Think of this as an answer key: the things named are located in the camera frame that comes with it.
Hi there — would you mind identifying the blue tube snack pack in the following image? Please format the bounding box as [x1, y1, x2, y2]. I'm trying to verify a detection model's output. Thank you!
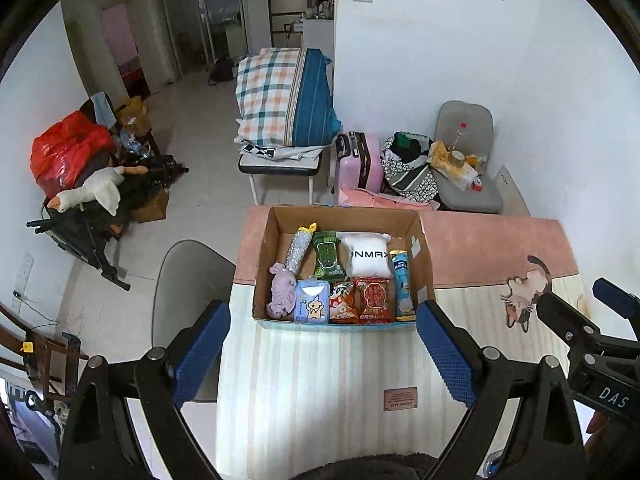
[390, 250, 416, 322]

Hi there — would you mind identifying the red snack packet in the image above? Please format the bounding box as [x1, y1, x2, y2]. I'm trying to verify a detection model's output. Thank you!
[352, 276, 393, 324]

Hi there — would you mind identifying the lilac soft cloth toy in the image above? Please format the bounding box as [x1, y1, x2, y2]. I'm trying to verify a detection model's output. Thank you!
[266, 262, 297, 320]

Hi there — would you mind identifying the orange snack packet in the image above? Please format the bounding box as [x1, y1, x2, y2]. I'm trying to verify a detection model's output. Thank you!
[329, 281, 359, 324]

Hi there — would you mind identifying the blue cartoon tissue pack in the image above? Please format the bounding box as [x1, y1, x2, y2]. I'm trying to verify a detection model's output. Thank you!
[294, 280, 330, 324]

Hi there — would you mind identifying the white ONMAX soft pack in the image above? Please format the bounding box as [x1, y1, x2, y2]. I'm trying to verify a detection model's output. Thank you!
[336, 232, 392, 278]

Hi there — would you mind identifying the green snack packet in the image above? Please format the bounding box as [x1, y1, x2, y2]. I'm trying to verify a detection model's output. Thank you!
[311, 231, 347, 283]

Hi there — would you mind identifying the silver scrubber with yellow trim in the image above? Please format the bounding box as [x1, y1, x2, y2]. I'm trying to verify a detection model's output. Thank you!
[285, 222, 317, 275]

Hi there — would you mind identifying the small brown label card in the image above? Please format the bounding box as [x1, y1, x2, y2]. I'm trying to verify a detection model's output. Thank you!
[383, 386, 418, 412]

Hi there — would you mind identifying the grey chair near table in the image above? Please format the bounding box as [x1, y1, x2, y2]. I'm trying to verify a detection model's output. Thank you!
[150, 238, 238, 404]

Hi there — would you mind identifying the black fuzzy hat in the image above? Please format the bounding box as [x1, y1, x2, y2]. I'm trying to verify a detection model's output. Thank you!
[294, 453, 436, 480]

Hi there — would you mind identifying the wooden chair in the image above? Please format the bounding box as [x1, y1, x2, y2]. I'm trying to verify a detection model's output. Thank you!
[1, 304, 88, 403]

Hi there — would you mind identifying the open cardboard box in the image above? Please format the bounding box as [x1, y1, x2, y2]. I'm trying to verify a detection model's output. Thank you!
[252, 205, 436, 332]

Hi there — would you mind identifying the small cardboard box on floor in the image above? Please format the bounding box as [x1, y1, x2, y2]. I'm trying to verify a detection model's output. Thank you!
[130, 188, 169, 223]

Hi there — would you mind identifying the black folding stand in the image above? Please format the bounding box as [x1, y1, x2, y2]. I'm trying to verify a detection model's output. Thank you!
[26, 205, 130, 292]

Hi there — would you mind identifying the brown tape roll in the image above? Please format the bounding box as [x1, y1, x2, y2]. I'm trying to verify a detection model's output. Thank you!
[448, 150, 465, 168]

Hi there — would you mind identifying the white goose plush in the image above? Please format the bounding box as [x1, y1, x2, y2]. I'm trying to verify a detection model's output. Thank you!
[47, 166, 149, 216]

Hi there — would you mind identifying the patterned black white bag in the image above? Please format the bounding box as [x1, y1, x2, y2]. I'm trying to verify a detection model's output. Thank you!
[380, 131, 438, 203]

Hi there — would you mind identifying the pink suitcase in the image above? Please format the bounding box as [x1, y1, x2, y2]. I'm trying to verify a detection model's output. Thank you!
[335, 131, 384, 193]

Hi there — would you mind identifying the plastic bottle red cap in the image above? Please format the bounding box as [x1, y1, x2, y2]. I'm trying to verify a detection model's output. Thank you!
[451, 122, 466, 152]

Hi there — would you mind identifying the red plastic bag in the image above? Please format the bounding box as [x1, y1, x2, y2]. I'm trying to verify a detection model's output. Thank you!
[29, 110, 116, 198]

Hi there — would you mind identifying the blue folded blanket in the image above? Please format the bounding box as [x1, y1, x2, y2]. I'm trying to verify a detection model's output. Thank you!
[292, 49, 342, 148]

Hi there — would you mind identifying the plaid folded quilt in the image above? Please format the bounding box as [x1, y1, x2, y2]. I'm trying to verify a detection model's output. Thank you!
[235, 48, 306, 148]

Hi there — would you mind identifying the grey chair by wall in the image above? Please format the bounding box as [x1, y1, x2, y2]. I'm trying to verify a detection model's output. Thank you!
[432, 101, 503, 214]

